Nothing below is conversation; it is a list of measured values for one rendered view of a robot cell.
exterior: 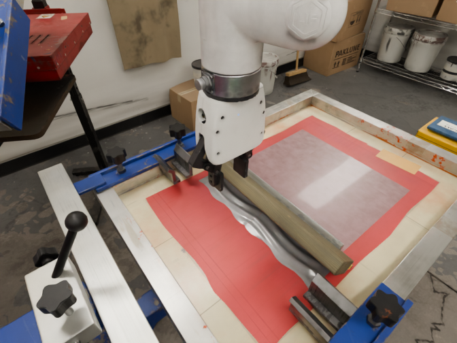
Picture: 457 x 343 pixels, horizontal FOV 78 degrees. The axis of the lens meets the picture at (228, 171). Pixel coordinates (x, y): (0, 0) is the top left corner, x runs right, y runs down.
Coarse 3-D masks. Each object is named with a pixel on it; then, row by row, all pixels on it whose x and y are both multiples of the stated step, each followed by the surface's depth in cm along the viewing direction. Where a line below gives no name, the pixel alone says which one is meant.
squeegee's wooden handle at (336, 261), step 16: (224, 176) 63; (240, 176) 61; (256, 192) 58; (272, 208) 55; (288, 224) 52; (304, 224) 54; (304, 240) 50; (320, 240) 49; (320, 256) 48; (336, 256) 47; (336, 272) 46
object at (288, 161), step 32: (288, 128) 89; (320, 128) 89; (256, 160) 78; (288, 160) 78; (320, 160) 78; (160, 192) 69; (192, 192) 69; (288, 192) 69; (192, 224) 62; (224, 224) 62; (192, 256) 56
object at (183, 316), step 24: (312, 96) 98; (360, 120) 87; (408, 144) 79; (432, 144) 77; (456, 168) 72; (96, 192) 64; (120, 192) 68; (120, 216) 59; (456, 216) 59; (144, 240) 54; (432, 240) 54; (144, 264) 51; (408, 264) 51; (432, 264) 51; (168, 288) 47; (408, 288) 47; (168, 312) 45; (192, 312) 45; (192, 336) 42
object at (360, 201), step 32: (352, 160) 78; (320, 192) 69; (352, 192) 69; (384, 192) 69; (416, 192) 69; (320, 224) 62; (352, 224) 62; (384, 224) 62; (224, 256) 56; (256, 256) 56; (352, 256) 56; (224, 288) 51; (256, 288) 51; (288, 288) 51; (256, 320) 47; (288, 320) 47
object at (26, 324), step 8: (88, 296) 41; (32, 312) 40; (96, 312) 40; (16, 320) 39; (24, 320) 39; (32, 320) 39; (8, 328) 38; (16, 328) 38; (24, 328) 38; (32, 328) 38; (0, 336) 37; (8, 336) 37; (16, 336) 37; (24, 336) 37; (32, 336) 37
